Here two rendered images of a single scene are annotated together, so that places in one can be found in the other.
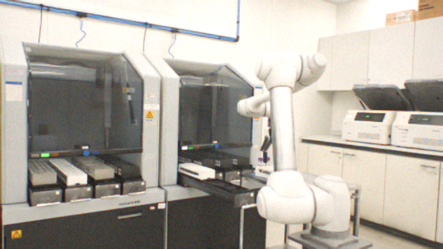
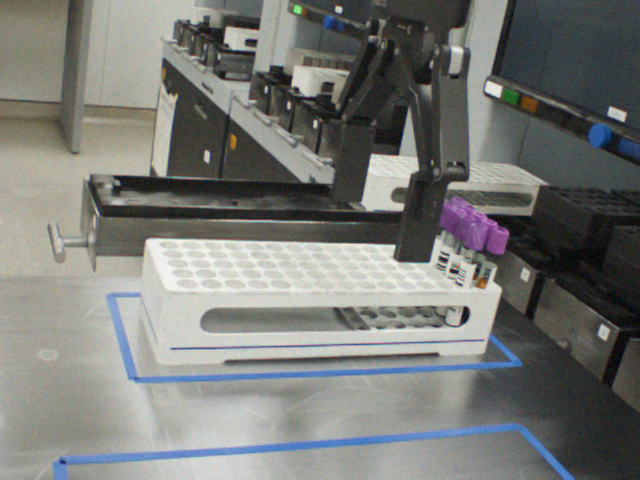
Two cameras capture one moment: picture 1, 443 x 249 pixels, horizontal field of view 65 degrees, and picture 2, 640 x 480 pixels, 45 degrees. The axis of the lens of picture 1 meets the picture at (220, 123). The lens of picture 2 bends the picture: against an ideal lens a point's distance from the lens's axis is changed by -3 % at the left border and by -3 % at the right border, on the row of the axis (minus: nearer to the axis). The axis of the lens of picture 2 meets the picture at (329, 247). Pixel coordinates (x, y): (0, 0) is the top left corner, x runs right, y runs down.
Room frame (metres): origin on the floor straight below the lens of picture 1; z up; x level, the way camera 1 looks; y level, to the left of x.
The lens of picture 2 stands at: (2.22, -0.98, 1.14)
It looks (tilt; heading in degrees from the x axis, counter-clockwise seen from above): 21 degrees down; 98
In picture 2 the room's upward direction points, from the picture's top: 11 degrees clockwise
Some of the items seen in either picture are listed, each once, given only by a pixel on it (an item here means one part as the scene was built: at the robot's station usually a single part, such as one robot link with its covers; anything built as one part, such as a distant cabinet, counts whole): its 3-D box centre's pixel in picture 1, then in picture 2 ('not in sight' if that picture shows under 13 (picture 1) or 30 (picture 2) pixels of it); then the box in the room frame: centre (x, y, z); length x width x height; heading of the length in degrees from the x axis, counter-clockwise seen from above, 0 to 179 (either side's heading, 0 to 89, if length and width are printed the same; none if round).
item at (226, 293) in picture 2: (276, 173); (322, 298); (2.14, -0.35, 0.85); 0.30 x 0.10 x 0.06; 33
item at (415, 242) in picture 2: not in sight; (420, 219); (2.21, -0.39, 0.95); 0.03 x 0.01 x 0.07; 33
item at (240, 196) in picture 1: (211, 186); (327, 222); (2.07, 0.05, 0.78); 0.73 x 0.14 x 0.09; 35
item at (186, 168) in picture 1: (196, 171); (446, 189); (2.22, 0.15, 0.83); 0.30 x 0.10 x 0.06; 35
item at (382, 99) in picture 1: (379, 114); not in sight; (3.97, -1.79, 1.22); 0.62 x 0.56 x 0.64; 123
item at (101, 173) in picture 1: (103, 174); (349, 94); (1.97, 0.66, 0.85); 0.12 x 0.02 x 0.06; 126
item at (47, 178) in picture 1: (44, 178); (297, 64); (1.80, 0.91, 0.85); 0.12 x 0.02 x 0.06; 126
